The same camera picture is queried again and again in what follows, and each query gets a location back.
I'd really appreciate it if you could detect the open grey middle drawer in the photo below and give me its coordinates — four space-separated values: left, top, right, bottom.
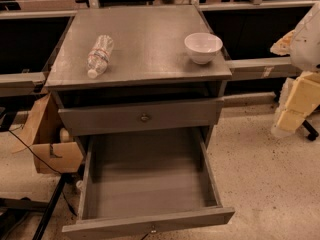
63 128 235 240

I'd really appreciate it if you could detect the grey top drawer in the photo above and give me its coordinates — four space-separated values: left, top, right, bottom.
59 98 224 136

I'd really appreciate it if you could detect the black cable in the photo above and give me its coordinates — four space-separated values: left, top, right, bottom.
7 129 78 217

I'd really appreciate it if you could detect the grey wooden drawer cabinet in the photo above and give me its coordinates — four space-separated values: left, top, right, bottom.
46 5 231 141

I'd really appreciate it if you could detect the black metal stand leg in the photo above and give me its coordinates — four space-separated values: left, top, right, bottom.
32 174 67 240

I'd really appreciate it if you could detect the brown cardboard box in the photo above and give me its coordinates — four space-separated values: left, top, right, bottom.
11 94 83 174

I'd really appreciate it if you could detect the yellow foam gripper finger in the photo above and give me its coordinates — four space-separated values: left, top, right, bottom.
271 71 320 138
270 30 295 56

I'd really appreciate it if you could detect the grey barrier rail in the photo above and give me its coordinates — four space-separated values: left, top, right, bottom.
0 72 46 97
227 57 301 81

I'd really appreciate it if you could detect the white ceramic bowl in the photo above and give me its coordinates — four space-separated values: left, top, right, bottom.
184 33 223 65

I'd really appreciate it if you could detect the grey left barrier rail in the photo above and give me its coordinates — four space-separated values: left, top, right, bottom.
0 72 46 97

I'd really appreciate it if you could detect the clear plastic water bottle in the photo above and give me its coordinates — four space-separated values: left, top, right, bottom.
87 35 114 79

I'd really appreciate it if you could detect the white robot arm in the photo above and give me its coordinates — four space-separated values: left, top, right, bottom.
270 2 320 138

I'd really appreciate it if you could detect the grey right barrier rail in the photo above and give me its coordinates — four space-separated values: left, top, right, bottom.
227 57 301 81

